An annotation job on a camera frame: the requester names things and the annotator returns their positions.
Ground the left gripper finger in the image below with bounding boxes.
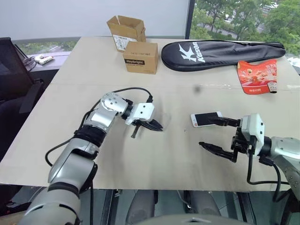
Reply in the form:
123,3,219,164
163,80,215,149
148,120,164,130
141,125,163,133

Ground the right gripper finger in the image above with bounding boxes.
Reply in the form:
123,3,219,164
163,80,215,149
198,142,236,163
207,116,242,128

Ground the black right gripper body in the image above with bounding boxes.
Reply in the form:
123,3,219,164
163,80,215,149
230,127,256,163

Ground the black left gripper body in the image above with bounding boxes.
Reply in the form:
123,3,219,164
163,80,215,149
131,118,154,139

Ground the white smartphone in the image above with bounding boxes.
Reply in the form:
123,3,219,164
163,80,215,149
190,111,224,128

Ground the red snack packet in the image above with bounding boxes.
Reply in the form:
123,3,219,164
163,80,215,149
237,59,278,95

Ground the closed Heybright cardboard box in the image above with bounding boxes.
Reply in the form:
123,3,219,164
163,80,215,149
122,41,158,75

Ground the black Kason racket bag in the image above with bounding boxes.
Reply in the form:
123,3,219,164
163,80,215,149
160,40,286,72

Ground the grey robot torso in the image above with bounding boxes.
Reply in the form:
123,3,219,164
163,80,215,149
138,214,240,225

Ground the open brown cardboard box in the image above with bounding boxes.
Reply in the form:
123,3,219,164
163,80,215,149
106,15,147,53

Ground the white power strip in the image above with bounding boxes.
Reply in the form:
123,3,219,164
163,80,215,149
38,56,55,65

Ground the black office chair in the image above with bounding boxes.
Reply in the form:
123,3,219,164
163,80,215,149
0,37,45,150

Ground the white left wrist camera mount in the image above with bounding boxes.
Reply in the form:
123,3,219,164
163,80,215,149
125,102,156,125

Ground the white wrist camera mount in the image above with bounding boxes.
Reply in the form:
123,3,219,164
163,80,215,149
240,113,266,157
125,102,156,125

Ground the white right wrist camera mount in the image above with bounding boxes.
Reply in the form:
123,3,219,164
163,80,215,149
240,113,266,157

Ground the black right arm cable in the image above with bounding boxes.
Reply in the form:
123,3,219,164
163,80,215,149
246,137,291,203

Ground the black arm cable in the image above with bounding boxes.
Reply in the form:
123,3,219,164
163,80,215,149
45,87,154,167
246,137,291,203

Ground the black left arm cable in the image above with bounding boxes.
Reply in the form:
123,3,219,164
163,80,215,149
45,87,154,167

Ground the dark window frame post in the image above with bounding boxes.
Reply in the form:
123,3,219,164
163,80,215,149
184,0,195,39

